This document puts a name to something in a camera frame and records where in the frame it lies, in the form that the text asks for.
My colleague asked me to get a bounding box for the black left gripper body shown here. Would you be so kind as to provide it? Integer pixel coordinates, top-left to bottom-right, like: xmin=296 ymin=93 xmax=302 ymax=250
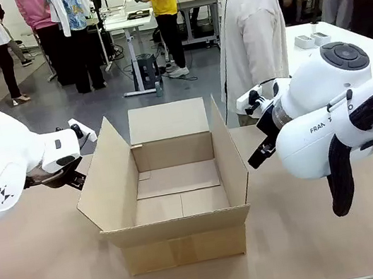
xmin=20 ymin=155 xmax=88 ymax=195

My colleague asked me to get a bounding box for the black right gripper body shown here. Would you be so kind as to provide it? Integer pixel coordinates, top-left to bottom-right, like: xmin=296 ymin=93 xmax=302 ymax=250
xmin=254 ymin=103 xmax=284 ymax=147

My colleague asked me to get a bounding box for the brown cardboard box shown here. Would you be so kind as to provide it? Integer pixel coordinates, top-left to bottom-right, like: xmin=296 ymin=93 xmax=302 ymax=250
xmin=62 ymin=90 xmax=263 ymax=279

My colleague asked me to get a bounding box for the person in white cardigan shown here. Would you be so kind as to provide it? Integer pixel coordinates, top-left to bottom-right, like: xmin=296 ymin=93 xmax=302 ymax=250
xmin=204 ymin=0 xmax=312 ymax=130

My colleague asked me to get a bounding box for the white rectangular container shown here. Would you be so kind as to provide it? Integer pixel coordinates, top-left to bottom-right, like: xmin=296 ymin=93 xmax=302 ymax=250
xmin=293 ymin=32 xmax=317 ymax=52
xmin=312 ymin=30 xmax=333 ymax=48

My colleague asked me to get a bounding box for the white side table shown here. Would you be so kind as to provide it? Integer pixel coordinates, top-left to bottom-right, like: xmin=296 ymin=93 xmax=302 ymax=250
xmin=283 ymin=11 xmax=373 ymax=93

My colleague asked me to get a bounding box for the grey drink bottle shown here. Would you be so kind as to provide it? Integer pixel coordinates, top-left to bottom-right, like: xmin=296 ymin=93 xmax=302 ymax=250
xmin=153 ymin=80 xmax=167 ymax=99

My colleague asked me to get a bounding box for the black plastic stool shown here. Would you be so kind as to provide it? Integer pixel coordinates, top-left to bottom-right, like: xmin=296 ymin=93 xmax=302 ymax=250
xmin=129 ymin=51 xmax=165 ymax=92

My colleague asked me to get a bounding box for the black office chair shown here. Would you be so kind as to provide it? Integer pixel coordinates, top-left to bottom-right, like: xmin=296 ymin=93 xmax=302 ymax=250
xmin=6 ymin=35 xmax=40 ymax=66

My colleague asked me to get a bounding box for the grey work desk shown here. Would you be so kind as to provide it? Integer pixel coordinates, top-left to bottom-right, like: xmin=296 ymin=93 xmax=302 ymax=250
xmin=174 ymin=0 xmax=230 ymax=54

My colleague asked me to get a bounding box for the person in floral shirt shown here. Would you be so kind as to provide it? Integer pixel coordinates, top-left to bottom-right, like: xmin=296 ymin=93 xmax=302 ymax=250
xmin=45 ymin=0 xmax=109 ymax=98

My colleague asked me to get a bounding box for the person in pink top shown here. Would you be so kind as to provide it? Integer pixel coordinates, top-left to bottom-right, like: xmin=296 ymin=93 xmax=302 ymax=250
xmin=13 ymin=0 xmax=73 ymax=93

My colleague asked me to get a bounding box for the white standing desk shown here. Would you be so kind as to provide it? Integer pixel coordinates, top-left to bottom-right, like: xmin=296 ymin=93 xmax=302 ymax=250
xmin=101 ymin=5 xmax=169 ymax=100

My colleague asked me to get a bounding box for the person in yellow hoodie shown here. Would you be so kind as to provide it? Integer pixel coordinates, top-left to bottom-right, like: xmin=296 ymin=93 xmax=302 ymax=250
xmin=132 ymin=0 xmax=191 ymax=83

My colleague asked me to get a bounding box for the black tray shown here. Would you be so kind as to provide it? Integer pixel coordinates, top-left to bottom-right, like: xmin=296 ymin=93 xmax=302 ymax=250
xmin=125 ymin=8 xmax=153 ymax=22

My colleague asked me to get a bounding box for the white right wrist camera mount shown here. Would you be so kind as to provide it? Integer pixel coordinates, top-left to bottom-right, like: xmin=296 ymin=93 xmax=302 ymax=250
xmin=233 ymin=78 xmax=285 ymax=118

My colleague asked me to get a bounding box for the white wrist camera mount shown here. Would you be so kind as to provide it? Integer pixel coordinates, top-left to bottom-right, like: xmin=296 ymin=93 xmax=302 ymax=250
xmin=54 ymin=114 xmax=99 ymax=155
xmin=233 ymin=78 xmax=285 ymax=118

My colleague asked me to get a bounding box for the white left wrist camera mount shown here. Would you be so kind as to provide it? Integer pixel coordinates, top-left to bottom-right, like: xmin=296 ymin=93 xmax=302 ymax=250
xmin=54 ymin=114 xmax=99 ymax=155

